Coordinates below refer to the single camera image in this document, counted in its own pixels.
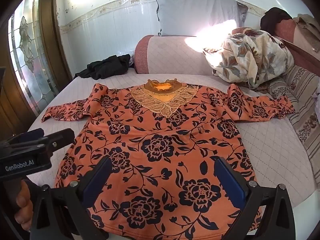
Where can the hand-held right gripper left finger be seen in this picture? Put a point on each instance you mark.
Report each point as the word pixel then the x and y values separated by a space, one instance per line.
pixel 97 180

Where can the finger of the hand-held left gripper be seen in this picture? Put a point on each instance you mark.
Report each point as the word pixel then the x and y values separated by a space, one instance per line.
pixel 25 136
pixel 58 138

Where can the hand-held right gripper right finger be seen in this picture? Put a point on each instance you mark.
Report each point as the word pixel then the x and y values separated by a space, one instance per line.
pixel 228 182

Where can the orange floral blouse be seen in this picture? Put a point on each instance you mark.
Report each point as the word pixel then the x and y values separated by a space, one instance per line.
pixel 160 130

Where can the dark clothes pile on right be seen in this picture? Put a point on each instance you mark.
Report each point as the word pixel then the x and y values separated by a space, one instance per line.
pixel 287 30

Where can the person's left hand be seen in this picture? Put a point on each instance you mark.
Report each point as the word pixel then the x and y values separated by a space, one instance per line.
pixel 23 205

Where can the wooden stained glass door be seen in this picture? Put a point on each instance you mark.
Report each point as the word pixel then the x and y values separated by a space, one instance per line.
pixel 27 55

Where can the black garment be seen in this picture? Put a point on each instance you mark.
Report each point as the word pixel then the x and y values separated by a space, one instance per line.
pixel 105 67

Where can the clear plastic wrapper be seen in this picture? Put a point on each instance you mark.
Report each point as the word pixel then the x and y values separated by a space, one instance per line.
pixel 132 61

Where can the cream floral quilt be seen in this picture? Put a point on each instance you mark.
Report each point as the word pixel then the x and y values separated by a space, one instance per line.
pixel 250 57

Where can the pink quilted bolster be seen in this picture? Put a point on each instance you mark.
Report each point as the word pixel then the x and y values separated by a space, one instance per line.
pixel 162 55

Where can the dark brown cloth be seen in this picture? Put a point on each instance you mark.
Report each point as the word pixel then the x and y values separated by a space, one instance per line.
pixel 275 17

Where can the beige jacket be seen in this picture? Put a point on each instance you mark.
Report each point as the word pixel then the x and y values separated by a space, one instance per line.
pixel 307 30

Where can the grey pillow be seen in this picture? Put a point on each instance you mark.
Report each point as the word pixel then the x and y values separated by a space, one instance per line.
pixel 195 12

